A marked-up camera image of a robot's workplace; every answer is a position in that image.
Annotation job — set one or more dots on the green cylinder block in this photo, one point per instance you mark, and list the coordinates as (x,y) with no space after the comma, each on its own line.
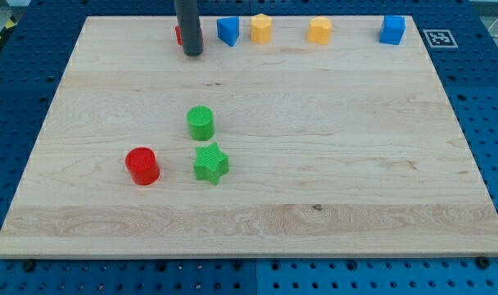
(201,124)

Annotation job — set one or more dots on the blue triangular prism block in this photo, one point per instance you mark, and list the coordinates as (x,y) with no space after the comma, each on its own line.
(228,30)

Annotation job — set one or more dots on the yellow black hazard tape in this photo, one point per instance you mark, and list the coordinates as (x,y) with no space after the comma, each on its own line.
(7,31)

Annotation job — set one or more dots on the yellow heart block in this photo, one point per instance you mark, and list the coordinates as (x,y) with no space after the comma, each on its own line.
(319,30)

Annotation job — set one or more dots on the yellow hexagon block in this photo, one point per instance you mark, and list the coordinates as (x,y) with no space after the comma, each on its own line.
(261,29)

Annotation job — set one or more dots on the green star block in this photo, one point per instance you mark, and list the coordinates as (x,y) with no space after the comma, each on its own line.
(211,163)

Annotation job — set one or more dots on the white fiducial marker tag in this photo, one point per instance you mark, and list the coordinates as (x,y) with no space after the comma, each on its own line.
(440,38)

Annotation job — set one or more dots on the blue cube block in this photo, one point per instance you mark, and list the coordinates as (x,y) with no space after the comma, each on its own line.
(392,30)

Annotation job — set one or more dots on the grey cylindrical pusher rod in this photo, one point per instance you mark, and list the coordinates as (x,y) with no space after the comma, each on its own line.
(187,14)

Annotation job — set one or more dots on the red block behind rod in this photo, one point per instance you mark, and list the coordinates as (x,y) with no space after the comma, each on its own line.
(178,35)

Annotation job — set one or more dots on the red cylinder block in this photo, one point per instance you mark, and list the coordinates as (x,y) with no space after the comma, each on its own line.
(142,165)

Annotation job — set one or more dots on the wooden board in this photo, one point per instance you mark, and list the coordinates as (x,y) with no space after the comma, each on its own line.
(349,150)

